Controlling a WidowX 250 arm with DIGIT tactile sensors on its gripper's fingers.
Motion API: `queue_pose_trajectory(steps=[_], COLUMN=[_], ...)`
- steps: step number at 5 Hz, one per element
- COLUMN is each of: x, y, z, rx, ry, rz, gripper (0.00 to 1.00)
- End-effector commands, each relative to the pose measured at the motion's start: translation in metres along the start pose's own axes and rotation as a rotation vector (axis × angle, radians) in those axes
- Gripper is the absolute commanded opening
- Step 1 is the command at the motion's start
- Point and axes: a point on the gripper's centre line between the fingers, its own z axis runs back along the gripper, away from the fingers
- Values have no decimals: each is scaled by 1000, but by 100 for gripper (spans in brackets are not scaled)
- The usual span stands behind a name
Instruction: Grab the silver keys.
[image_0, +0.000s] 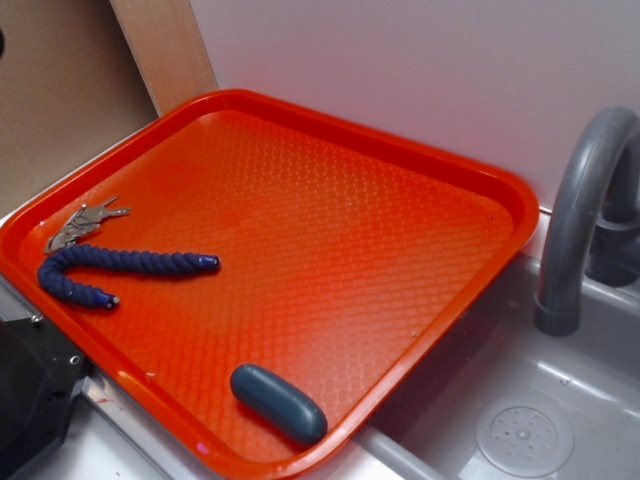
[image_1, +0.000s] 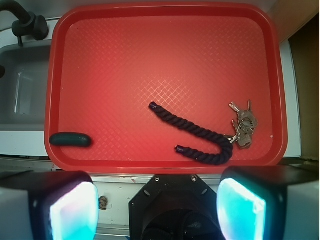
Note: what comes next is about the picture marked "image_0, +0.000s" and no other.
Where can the dark teal oblong case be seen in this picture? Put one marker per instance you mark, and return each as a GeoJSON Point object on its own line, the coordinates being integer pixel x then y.
{"type": "Point", "coordinates": [280, 403]}

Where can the orange plastic tray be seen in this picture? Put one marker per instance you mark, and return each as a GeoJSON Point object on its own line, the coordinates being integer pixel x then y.
{"type": "Point", "coordinates": [346, 254]}

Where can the light wooden board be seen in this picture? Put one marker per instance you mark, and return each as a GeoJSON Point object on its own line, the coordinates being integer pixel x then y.
{"type": "Point", "coordinates": [166, 44]}

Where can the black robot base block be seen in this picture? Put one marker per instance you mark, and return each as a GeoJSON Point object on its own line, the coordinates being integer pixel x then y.
{"type": "Point", "coordinates": [42, 373]}

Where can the silver keys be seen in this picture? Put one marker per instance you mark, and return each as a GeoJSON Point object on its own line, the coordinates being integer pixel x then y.
{"type": "Point", "coordinates": [86, 220]}

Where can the brown cardboard panel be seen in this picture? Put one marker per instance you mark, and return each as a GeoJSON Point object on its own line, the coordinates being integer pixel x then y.
{"type": "Point", "coordinates": [70, 89]}

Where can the grey toy sink basin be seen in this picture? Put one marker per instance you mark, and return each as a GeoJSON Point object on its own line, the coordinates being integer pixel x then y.
{"type": "Point", "coordinates": [498, 399]}

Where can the grey plastic faucet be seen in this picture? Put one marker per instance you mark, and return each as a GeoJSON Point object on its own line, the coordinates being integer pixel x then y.
{"type": "Point", "coordinates": [594, 227]}

